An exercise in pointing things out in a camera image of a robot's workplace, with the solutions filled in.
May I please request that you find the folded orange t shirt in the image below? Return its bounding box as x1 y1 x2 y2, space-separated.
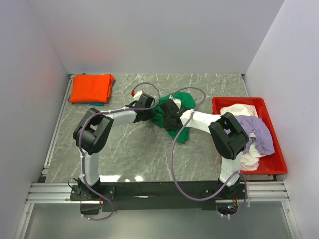
69 73 115 103

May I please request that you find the pale pink t shirt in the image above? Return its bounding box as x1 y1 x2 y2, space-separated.
220 104 262 171

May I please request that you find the lavender t shirt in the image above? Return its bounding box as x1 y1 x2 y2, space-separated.
235 115 275 155

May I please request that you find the green t shirt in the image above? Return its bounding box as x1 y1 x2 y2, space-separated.
151 92 196 144

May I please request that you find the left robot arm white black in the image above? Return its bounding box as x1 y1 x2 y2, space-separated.
73 91 155 200

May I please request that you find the aluminium frame rail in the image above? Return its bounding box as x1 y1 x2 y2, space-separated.
26 181 290 204

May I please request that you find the black base beam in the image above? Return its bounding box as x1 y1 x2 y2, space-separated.
70 181 245 212

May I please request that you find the red plastic bin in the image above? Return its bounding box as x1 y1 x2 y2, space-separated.
212 97 288 176

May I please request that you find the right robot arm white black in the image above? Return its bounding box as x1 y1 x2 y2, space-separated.
160 98 249 199

